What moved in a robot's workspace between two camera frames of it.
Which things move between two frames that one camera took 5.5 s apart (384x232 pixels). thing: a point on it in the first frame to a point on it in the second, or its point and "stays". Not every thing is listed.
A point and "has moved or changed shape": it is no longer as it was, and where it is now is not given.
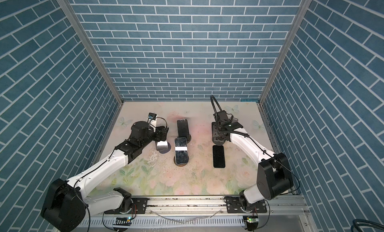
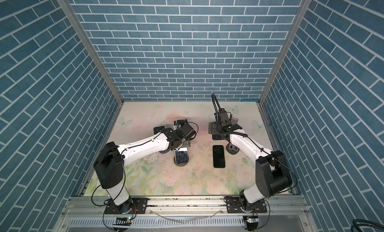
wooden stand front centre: (180, 164) stays
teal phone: (183, 131) has moved or changed shape
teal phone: (181, 150) stays
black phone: (218, 156) stays
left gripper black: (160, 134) to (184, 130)
